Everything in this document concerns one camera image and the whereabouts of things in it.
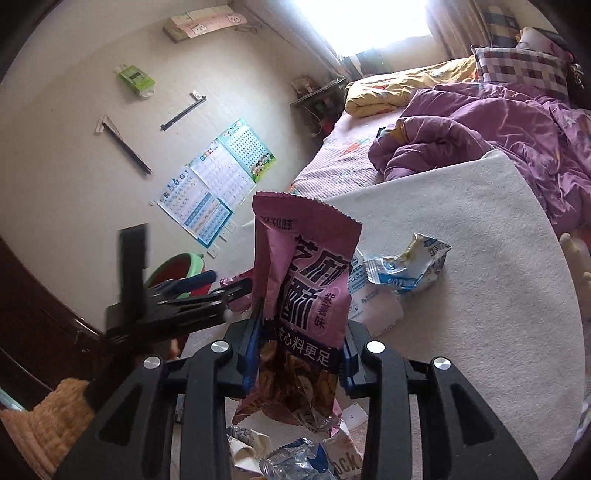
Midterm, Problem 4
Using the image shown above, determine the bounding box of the white tissue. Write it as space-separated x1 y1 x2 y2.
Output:
226 426 273 480

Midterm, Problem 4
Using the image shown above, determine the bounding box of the white blue milk carton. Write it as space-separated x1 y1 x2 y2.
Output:
348 249 404 338

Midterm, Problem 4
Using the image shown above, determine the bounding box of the pink snack bag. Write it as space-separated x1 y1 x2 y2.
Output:
232 192 362 433

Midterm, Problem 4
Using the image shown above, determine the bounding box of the blue white wrapper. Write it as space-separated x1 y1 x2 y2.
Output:
363 232 452 295

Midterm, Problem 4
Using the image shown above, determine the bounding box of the pink white snack box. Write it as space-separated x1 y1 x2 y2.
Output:
322 403 369 480

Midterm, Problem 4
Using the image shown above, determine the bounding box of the red bin with green rim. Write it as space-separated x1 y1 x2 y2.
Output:
145 252 215 299

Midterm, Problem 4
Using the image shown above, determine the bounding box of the left learning poster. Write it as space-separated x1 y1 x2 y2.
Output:
155 167 232 249

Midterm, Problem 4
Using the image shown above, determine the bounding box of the silver blue foil wrapper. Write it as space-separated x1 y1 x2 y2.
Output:
259 438 337 480

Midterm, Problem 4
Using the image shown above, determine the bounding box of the dark wooden door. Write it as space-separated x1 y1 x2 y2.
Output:
0 242 103 409

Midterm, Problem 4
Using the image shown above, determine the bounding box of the middle learning poster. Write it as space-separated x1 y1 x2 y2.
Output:
189 140 256 211

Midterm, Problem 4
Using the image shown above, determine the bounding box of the right green learning poster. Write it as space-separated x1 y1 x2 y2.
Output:
217 119 276 183

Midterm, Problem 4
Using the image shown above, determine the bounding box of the pink bed sheet mattress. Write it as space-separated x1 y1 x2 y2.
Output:
287 109 403 201

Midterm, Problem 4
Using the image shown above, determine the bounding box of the dark side table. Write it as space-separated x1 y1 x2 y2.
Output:
290 77 348 138

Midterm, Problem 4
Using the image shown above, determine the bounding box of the air conditioner with cover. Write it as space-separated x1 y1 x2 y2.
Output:
162 5 247 43

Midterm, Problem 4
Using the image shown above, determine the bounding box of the yellow blanket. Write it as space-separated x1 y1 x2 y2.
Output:
345 55 478 118

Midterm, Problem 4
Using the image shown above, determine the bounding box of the purple quilt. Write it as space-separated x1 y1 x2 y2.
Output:
368 83 590 235

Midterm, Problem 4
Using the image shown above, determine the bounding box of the checkered pillow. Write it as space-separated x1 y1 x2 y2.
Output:
472 46 569 102

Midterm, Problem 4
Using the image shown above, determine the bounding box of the right pink curtain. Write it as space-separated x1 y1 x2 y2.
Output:
427 0 490 59

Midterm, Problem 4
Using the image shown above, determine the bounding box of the striped cushion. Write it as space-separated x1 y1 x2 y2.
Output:
480 2 521 48

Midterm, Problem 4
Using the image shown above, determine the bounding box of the pink pillow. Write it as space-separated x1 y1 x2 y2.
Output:
517 27 574 63

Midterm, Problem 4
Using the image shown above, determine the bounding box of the black hanging strap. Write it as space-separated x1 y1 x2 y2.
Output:
95 114 153 177

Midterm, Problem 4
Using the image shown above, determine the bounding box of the black wall rail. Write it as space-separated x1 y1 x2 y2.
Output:
160 90 207 132

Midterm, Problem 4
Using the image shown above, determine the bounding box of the green wall box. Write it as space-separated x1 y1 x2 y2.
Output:
115 64 155 99

